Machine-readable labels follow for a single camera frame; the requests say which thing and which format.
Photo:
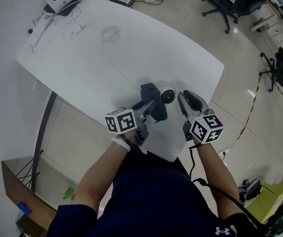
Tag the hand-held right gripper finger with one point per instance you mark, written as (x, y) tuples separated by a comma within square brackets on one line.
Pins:
[(184, 106), (195, 101)]

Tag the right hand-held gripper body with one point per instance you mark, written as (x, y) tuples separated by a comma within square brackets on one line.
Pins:
[(205, 130)]

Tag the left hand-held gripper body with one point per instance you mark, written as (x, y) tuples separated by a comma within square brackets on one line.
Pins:
[(121, 122)]

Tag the dark blue cloth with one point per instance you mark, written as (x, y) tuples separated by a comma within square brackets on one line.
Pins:
[(153, 95)]

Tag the small round black device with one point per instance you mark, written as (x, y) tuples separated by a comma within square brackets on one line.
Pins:
[(168, 96)]

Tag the person's right forearm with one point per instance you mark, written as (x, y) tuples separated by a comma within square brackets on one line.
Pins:
[(218, 174)]

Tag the person's left forearm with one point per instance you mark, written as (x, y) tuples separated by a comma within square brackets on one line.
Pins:
[(99, 179)]

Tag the white wristband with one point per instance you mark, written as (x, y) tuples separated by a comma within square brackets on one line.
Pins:
[(121, 144)]

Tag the white floor socket strip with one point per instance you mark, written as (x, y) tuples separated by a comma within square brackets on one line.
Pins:
[(224, 152)]

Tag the yellow black striped floor tape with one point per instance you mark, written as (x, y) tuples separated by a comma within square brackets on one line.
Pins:
[(251, 110)]

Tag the clear plastic wrap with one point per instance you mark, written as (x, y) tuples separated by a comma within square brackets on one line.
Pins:
[(110, 34)]

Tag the black curved table leg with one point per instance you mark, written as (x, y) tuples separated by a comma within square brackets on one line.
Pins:
[(41, 137)]

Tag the person's navy shirt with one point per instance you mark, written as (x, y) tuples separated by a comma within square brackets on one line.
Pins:
[(156, 201)]

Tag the green plastic bottle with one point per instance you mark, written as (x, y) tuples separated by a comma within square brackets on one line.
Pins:
[(69, 193)]

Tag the yellow-green cardboard box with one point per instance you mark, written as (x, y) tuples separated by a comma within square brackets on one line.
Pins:
[(269, 201)]

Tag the black flat box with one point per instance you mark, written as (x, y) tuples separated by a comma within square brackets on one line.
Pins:
[(66, 10)]

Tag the brown wooden cabinet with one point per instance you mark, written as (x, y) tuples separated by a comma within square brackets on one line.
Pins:
[(25, 196)]

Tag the white power strip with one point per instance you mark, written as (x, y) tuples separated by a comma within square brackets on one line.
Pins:
[(39, 31)]

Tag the small blue object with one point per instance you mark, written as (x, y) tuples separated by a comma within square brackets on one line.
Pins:
[(24, 209)]

